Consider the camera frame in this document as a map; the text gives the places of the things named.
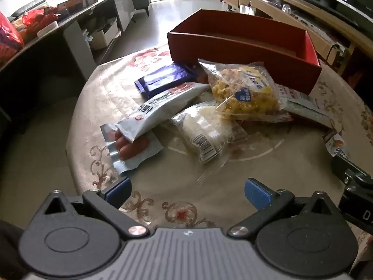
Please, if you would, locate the clear sausage packet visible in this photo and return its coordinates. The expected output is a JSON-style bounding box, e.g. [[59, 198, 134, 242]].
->
[[100, 123, 164, 176]]

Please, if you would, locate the red cardboard box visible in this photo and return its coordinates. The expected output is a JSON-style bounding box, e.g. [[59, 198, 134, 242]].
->
[[167, 9, 322, 95]]

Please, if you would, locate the white cardboard box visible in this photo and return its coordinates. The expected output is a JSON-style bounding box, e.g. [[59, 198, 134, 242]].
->
[[88, 20, 120, 51]]

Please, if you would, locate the clear packet of yellow snack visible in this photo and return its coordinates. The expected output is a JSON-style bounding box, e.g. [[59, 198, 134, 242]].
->
[[199, 59, 293, 122]]

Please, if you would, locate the small packet with orange picture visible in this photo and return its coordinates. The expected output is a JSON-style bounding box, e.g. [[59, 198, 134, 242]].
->
[[322, 132, 350, 158]]

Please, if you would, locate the clear packet of white crackers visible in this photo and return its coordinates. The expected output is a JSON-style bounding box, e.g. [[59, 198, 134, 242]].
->
[[171, 101, 248, 164]]

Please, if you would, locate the wooden television stand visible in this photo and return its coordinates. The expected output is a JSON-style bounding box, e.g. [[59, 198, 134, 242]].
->
[[223, 0, 373, 75]]

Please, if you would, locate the red plastic bag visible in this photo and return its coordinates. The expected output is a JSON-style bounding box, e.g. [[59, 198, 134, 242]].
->
[[0, 12, 26, 60]]

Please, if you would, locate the blue snack packet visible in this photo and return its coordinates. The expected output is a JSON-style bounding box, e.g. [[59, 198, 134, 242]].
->
[[135, 63, 199, 100]]

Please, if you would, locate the white snack packet red label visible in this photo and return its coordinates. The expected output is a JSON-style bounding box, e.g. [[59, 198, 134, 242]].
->
[[116, 82, 211, 144]]

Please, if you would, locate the grey snack packet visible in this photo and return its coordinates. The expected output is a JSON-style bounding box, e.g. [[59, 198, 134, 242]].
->
[[284, 97, 335, 129]]

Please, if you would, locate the white red-printed packet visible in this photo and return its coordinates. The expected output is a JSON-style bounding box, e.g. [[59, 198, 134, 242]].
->
[[275, 84, 319, 103]]

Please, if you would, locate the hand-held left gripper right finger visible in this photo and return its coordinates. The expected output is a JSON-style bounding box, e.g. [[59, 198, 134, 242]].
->
[[227, 177, 338, 238]]

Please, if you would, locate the television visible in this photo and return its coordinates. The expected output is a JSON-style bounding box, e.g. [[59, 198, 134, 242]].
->
[[274, 0, 373, 31]]

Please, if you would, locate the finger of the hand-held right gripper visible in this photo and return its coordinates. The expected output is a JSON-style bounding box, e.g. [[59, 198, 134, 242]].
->
[[332, 154, 373, 186]]

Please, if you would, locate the long dark desk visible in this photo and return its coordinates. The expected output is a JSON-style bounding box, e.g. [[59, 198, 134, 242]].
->
[[0, 0, 136, 123]]

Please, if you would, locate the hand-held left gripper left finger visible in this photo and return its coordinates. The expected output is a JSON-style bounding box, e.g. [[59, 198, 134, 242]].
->
[[43, 177, 148, 239]]

